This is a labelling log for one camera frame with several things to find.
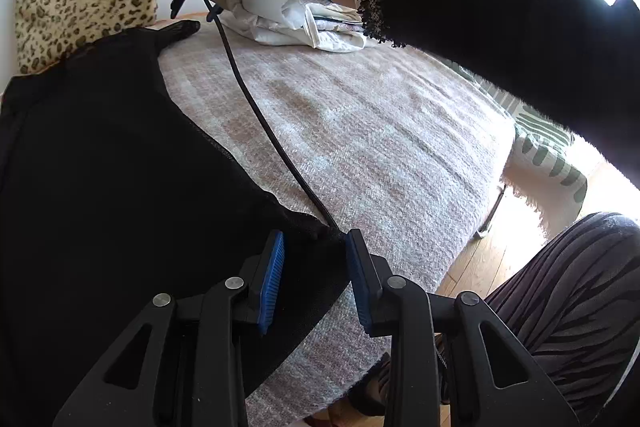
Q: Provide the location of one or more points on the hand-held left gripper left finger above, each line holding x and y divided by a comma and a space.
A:
273, 277

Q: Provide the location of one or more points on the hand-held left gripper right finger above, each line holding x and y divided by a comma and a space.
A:
358, 277

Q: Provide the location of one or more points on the white garment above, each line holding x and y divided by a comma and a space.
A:
280, 34

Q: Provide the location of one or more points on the black garment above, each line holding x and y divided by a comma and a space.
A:
115, 187

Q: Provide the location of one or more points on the person's right forearm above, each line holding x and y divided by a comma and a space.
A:
500, 37

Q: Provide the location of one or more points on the pink plaid blanket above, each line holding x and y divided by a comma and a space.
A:
380, 142

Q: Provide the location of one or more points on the metal bed leg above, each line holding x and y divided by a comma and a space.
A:
492, 214

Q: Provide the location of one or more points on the person's striped trouser leg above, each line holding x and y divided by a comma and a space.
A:
565, 302

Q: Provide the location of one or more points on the green striped cloth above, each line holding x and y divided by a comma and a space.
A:
547, 152

